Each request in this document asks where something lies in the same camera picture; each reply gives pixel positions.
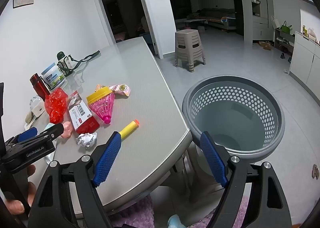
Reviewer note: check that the white can blue lid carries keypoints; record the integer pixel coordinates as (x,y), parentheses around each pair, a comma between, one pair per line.
(53,77)

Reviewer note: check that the pink white bag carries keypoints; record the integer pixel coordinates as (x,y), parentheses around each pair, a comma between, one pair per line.
(311,34)

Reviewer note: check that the red plastic bag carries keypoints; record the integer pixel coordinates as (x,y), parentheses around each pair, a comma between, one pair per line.
(56,105)

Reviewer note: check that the yellow foam dart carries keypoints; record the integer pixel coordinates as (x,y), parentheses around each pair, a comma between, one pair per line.
(128,128)

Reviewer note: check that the crumpled paper ball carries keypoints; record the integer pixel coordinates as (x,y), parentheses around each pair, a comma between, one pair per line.
(86,139)

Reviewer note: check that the pink snack packet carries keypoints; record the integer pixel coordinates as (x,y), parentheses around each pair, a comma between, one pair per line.
(121,89)

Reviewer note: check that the pink ribbed plastic bottle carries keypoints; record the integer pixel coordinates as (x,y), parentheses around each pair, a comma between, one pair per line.
(102,109)

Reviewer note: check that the yellow carton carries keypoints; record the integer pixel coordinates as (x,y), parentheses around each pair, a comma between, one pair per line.
(304,30)

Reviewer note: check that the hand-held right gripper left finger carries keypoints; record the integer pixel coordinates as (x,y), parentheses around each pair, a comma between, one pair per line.
(107,160)

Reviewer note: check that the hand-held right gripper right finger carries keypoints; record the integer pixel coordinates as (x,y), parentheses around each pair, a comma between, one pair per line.
(213,160)

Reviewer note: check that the dark sofa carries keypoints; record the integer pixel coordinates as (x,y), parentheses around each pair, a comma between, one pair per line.
(217,17)

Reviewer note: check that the stack of beige plastic stools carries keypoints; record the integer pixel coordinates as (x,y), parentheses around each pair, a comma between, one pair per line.
(190,50)

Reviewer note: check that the white counter cabinet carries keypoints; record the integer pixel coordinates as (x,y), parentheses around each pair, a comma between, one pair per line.
(305,62)

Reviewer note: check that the red white toothpaste box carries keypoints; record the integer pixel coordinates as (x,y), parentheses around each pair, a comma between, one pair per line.
(81,115)

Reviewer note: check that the cardboard box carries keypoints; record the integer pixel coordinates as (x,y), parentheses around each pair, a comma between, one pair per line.
(265,45)

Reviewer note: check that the red thermos bottle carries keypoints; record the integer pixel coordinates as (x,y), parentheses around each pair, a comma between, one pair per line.
(38,85)

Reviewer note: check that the grey perforated laundry basket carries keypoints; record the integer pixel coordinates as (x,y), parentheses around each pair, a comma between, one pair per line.
(250,122)

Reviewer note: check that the person's left hand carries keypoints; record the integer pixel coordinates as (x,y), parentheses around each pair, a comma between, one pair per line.
(16,207)

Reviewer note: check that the green bag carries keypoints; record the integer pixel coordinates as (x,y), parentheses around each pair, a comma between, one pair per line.
(286,28)

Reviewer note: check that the tall white shelf cabinet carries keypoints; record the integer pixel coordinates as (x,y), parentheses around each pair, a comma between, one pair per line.
(260,22)

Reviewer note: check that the pink plastic toy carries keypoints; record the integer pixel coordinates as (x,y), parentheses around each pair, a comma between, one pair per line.
(67,129)

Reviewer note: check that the low coffee table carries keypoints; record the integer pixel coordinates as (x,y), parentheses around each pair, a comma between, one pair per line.
(190,21)

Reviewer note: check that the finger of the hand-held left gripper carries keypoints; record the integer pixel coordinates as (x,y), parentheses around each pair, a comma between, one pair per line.
(51,131)
(26,134)

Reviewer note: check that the light blue slipper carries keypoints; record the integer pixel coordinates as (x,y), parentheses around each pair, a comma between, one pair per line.
(176,221)

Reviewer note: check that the shoe rack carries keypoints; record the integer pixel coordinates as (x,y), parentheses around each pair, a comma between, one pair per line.
(282,41)

